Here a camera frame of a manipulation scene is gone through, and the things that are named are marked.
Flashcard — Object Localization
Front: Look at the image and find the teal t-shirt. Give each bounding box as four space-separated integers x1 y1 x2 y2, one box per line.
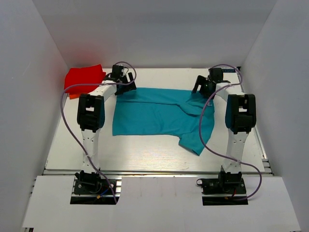
112 87 215 156

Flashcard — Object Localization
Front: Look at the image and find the red folded t-shirt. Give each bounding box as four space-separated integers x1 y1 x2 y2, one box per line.
64 64 106 94

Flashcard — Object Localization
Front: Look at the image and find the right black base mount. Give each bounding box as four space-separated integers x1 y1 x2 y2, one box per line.
196 178 248 206

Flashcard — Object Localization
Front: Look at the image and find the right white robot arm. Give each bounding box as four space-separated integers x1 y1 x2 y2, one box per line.
192 64 256 175

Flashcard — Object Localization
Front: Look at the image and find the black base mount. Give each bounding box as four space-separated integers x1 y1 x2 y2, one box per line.
70 179 116 205
196 178 248 206

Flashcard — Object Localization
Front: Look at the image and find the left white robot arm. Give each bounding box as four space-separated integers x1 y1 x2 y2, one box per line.
77 61 137 174

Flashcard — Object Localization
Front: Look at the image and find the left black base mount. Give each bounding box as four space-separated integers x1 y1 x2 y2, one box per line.
70 179 116 205

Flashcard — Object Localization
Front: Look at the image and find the orange folded t-shirt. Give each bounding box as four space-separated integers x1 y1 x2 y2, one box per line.
69 93 80 100

